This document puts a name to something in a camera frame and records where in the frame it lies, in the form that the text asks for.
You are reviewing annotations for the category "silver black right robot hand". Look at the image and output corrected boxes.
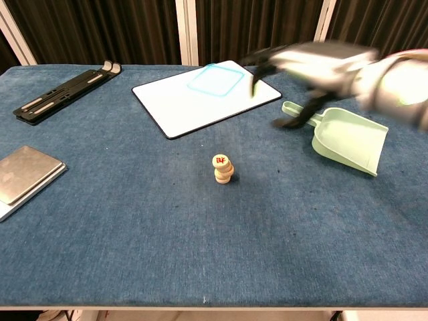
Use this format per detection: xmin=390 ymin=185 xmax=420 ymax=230
xmin=239 ymin=40 xmax=381 ymax=130

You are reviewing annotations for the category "black pleated curtain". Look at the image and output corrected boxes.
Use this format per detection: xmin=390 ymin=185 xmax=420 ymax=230
xmin=0 ymin=19 xmax=23 ymax=67
xmin=195 ymin=0 xmax=325 ymax=67
xmin=0 ymin=0 xmax=183 ymax=66
xmin=317 ymin=0 xmax=428 ymax=54

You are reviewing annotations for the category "mint green plastic dustpan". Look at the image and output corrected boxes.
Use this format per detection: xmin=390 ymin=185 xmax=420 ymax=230
xmin=281 ymin=100 xmax=390 ymax=177

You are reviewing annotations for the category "translucent teal plastic lid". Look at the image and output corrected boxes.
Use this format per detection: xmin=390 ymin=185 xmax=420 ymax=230
xmin=186 ymin=63 xmax=244 ymax=98

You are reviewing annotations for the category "white board with black edge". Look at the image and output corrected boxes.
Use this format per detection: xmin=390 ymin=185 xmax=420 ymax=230
xmin=131 ymin=60 xmax=282 ymax=140

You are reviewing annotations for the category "blue felt table cloth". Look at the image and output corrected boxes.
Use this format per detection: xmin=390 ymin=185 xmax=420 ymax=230
xmin=0 ymin=64 xmax=428 ymax=298

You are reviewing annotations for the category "black folding laptop stand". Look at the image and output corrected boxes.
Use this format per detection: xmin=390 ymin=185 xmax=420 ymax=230
xmin=12 ymin=60 xmax=123 ymax=126

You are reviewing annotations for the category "white silver kitchen scale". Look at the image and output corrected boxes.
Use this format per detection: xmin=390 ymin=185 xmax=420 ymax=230
xmin=0 ymin=145 xmax=68 ymax=223

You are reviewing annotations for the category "grey white frame post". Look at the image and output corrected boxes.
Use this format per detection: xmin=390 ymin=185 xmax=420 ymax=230
xmin=0 ymin=0 xmax=37 ymax=66
xmin=307 ymin=0 xmax=338 ymax=67
xmin=175 ymin=0 xmax=198 ymax=67

